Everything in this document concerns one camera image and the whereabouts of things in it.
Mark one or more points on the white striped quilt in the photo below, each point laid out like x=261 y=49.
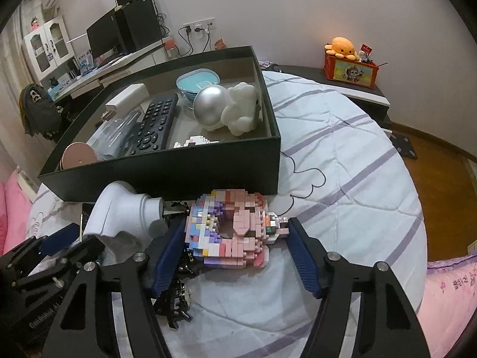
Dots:
x=354 y=179

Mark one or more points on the pink printed pillow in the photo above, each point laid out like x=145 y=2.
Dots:
x=451 y=298

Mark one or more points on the black metal bracket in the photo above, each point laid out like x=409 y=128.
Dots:
x=402 y=145

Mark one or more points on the white glass-door cabinet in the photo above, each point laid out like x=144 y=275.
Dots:
x=31 y=59

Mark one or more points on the red printed box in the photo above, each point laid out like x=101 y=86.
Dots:
x=350 y=72

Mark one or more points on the teal egg-shaped case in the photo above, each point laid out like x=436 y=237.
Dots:
x=197 y=82

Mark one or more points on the white astronaut figurine silver helmet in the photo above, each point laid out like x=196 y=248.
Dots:
x=208 y=104

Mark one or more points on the pastel block donut model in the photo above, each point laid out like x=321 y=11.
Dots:
x=208 y=212

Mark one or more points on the white plastic nozzle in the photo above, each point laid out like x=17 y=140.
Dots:
x=119 y=209

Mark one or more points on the orange octopus plush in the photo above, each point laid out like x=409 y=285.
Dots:
x=341 y=46

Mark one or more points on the small red white toy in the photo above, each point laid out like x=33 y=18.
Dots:
x=366 y=53

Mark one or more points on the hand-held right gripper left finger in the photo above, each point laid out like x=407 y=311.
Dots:
x=167 y=264

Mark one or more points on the dark green storage box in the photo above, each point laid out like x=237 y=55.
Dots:
x=167 y=171

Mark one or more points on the dark nightstand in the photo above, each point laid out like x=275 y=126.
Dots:
x=316 y=76

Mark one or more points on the black remote control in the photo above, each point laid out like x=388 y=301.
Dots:
x=156 y=119

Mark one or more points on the copper metal can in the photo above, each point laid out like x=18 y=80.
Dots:
x=76 y=156

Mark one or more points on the white pink block piece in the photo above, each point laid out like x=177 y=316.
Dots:
x=193 y=141

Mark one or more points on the white desk with drawers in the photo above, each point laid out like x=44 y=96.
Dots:
x=111 y=72

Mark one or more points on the white wall outlet strip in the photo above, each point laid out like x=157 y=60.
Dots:
x=197 y=25

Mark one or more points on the small doll figure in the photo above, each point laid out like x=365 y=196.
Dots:
x=34 y=23

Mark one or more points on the dark skull print jacket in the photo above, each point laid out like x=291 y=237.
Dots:
x=37 y=112

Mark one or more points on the blue white boxes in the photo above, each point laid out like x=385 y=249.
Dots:
x=84 y=61

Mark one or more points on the clear plastic bag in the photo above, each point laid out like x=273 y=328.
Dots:
x=111 y=134

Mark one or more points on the orange-lid bottle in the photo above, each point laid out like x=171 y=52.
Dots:
x=170 y=48

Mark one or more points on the small white box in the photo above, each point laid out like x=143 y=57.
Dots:
x=126 y=97

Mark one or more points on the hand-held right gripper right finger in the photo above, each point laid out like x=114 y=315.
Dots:
x=303 y=257

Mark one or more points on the beige curtain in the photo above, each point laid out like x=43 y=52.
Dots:
x=11 y=93

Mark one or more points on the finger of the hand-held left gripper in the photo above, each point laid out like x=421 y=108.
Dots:
x=85 y=250
x=56 y=238

